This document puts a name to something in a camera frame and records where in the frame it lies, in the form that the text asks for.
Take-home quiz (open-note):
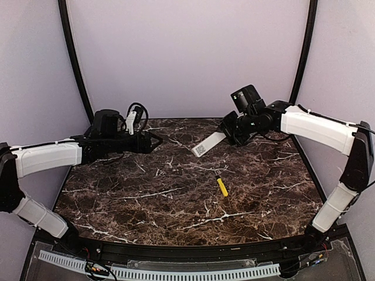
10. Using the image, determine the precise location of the white remote control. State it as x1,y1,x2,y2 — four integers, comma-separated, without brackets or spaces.
192,132,226,157

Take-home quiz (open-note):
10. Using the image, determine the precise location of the yellow handled screwdriver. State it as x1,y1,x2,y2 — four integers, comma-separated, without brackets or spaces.
216,174,229,197

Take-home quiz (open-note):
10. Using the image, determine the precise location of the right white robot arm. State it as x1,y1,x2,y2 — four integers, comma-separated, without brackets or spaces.
219,101,374,252

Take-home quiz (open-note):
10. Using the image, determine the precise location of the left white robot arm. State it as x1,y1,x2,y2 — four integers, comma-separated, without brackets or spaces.
1,132,163,253

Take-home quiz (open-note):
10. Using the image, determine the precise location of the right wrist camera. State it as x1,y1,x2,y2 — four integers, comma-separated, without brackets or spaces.
230,85,266,115

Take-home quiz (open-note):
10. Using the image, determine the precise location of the right black frame post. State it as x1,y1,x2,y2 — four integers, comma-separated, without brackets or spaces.
289,0,318,105

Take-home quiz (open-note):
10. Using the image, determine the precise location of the black frame post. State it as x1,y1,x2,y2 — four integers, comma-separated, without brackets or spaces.
289,0,318,105
57,0,94,123

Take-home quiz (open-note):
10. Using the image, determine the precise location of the black front rail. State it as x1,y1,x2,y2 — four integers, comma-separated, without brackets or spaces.
46,235,323,263

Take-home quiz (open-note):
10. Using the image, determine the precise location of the white slotted cable duct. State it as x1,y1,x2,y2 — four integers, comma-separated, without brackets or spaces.
37,250,281,280

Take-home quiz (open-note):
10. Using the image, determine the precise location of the left black frame post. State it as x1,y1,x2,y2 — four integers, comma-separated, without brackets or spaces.
57,0,94,123

